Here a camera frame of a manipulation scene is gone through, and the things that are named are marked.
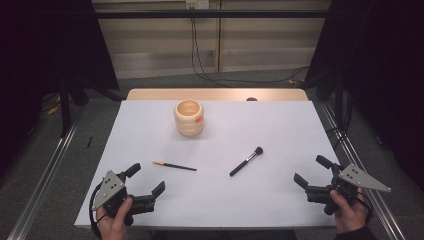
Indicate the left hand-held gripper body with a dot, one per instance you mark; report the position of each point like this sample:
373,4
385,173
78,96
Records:
113,196

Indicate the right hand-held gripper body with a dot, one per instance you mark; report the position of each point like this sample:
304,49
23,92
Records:
346,185

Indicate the black pencil with orange cap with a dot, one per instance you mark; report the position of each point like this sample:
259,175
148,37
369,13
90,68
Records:
176,166

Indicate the black makeup brush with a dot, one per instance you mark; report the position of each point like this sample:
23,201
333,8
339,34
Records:
245,162

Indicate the cream ribbed cup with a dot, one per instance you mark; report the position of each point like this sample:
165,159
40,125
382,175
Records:
188,125

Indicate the person's left hand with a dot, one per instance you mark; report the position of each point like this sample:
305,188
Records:
113,228

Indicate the person's right hand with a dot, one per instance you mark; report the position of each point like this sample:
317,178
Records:
350,216

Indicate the small black floor item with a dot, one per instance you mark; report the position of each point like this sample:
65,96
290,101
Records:
89,142

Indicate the dark round table fitting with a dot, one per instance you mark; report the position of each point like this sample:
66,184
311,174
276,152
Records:
251,99

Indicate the yellow floor item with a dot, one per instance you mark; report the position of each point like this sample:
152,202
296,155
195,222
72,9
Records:
54,109

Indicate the black curtain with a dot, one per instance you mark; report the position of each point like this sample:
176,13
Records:
40,50
383,66

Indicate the brass vertical strip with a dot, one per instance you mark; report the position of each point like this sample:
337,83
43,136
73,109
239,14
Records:
219,36

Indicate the black horizontal bar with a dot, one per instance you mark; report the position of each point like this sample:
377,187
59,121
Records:
213,14

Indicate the aluminium floor rail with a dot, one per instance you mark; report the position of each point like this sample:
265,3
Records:
383,203
43,180

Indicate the black stand post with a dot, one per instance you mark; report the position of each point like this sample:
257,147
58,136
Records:
65,110

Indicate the white wall socket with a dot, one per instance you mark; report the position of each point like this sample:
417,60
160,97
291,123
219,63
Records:
197,4

